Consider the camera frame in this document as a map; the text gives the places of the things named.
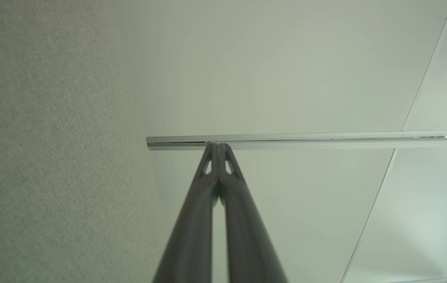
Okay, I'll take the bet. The grey fabric sofa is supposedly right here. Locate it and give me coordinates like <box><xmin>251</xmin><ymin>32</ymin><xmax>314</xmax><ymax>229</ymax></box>
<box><xmin>0</xmin><ymin>0</ymin><xmax>163</xmax><ymax>283</ymax></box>

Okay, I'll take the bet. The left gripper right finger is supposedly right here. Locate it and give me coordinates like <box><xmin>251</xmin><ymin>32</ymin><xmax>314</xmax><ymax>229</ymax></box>
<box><xmin>218</xmin><ymin>143</ymin><xmax>289</xmax><ymax>283</ymax></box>

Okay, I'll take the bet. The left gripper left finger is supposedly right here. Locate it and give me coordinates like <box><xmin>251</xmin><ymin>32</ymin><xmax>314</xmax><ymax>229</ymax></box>
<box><xmin>153</xmin><ymin>143</ymin><xmax>219</xmax><ymax>283</ymax></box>

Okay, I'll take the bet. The aluminium ceiling rail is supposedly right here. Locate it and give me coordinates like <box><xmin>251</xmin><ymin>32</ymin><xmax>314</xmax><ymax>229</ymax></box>
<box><xmin>146</xmin><ymin>130</ymin><xmax>447</xmax><ymax>151</ymax></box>

